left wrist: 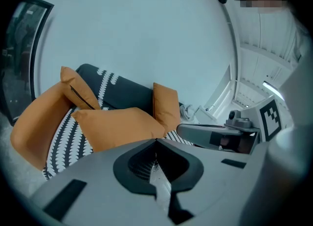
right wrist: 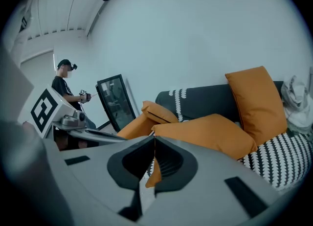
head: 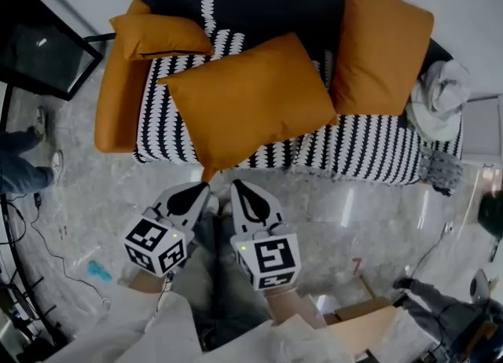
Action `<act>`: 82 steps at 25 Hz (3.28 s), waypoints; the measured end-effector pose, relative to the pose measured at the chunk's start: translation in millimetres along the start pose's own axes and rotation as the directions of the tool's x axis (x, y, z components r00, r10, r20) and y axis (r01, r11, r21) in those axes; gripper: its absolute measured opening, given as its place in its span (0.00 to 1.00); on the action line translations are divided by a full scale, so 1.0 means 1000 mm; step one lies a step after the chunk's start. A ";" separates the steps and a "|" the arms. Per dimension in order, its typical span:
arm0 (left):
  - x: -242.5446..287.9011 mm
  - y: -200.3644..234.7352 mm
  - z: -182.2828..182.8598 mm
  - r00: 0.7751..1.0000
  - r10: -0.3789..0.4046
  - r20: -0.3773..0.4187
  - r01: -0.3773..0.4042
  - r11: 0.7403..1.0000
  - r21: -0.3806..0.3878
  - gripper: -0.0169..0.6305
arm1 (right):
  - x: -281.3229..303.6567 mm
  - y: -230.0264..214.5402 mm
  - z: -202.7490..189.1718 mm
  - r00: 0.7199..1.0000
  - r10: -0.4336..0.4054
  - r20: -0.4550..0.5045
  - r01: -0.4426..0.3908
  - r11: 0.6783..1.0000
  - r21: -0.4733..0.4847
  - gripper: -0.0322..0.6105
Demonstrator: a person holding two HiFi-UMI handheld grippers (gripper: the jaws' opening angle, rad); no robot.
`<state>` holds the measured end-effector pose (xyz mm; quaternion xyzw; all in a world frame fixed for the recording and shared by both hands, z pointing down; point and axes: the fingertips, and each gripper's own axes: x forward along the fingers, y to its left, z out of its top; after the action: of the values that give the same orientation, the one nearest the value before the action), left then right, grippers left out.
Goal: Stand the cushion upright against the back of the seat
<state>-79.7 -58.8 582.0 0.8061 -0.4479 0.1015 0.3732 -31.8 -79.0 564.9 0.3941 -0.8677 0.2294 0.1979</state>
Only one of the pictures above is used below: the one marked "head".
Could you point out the person's grey trousers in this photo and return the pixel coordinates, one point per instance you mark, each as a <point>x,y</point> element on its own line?
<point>220,275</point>

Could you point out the person's white shirt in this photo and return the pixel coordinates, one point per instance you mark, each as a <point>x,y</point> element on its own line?
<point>118,334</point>

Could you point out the dark sofa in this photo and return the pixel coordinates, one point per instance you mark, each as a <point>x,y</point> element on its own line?
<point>353,145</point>

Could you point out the teal cloth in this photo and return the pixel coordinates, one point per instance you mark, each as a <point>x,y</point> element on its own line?
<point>99,271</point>

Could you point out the grey knitted cloth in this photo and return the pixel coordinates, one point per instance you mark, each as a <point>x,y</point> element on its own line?
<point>440,171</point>

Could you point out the black trash bin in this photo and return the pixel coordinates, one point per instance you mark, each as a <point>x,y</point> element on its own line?
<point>491,214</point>

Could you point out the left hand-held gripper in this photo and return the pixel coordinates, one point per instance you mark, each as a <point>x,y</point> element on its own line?
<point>155,247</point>

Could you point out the person's left forearm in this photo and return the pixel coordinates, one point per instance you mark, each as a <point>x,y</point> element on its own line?
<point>147,281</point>

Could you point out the white crumpled garment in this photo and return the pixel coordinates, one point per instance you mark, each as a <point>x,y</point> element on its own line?
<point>444,86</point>

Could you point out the orange sofa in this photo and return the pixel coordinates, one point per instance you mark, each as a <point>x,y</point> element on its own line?
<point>114,110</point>

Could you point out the light wooden table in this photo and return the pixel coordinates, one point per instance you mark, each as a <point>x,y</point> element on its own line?
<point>365,330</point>

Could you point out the person's white shoe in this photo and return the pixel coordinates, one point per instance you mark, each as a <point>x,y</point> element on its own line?
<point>226,208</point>
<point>212,204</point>

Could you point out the pale green folded cloth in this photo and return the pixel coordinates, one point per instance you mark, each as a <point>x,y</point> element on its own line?
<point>432,131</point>

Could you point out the small orange zippered cushion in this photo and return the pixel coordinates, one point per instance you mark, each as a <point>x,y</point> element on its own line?
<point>161,35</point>

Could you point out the person's right forearm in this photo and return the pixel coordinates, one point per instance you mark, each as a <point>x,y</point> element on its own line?
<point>283,306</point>

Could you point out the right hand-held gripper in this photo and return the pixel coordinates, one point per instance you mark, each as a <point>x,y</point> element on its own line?
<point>267,259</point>

